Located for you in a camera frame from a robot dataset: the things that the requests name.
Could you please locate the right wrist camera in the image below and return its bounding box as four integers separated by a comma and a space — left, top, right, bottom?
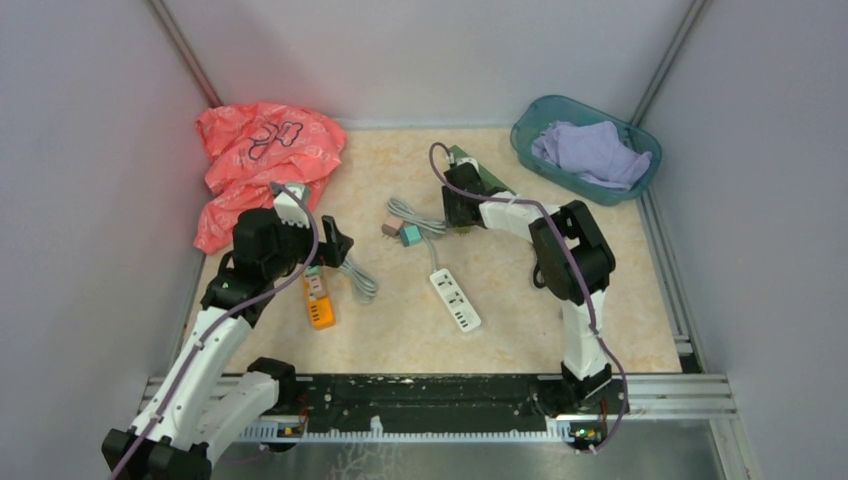
448, 152, 480, 172

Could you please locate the green power strip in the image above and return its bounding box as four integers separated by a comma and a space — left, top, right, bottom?
449, 145, 515, 194

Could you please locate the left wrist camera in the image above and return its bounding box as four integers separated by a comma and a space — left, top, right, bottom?
270, 182, 311, 229

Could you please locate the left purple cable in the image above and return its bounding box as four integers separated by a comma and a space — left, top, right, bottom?
109, 181, 321, 480

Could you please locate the grey coiled cable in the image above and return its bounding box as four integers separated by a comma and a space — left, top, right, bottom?
386, 197, 448, 273

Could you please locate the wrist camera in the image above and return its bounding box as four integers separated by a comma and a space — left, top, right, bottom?
270, 182, 311, 229
448, 152, 480, 172

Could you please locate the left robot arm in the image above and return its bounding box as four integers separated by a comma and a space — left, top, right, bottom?
101, 208, 354, 479

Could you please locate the teal plug adapter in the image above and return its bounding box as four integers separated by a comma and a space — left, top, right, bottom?
399, 225, 423, 247

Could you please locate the orange power strip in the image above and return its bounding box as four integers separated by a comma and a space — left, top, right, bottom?
303, 274, 336, 330

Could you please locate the lavender cloth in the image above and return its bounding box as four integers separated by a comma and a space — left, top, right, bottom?
531, 121, 653, 190

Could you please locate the aluminium front rail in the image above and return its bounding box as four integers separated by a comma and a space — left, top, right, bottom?
135, 374, 737, 445

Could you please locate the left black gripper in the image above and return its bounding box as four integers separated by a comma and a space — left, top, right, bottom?
264, 210, 352, 279

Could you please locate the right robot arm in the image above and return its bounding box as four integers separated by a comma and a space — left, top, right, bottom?
438, 163, 616, 412

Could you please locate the teal plastic basket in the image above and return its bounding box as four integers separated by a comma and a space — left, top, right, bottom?
510, 95, 663, 206

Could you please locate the pink patterned cloth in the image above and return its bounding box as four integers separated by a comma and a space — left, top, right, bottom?
193, 102, 347, 255

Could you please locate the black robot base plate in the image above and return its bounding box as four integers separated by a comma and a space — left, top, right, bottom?
268, 373, 630, 434

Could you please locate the grey cable behind green strip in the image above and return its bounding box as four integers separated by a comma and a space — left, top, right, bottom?
337, 258, 380, 306

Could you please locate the white power strip with USB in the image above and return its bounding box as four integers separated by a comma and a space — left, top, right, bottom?
429, 268, 482, 333

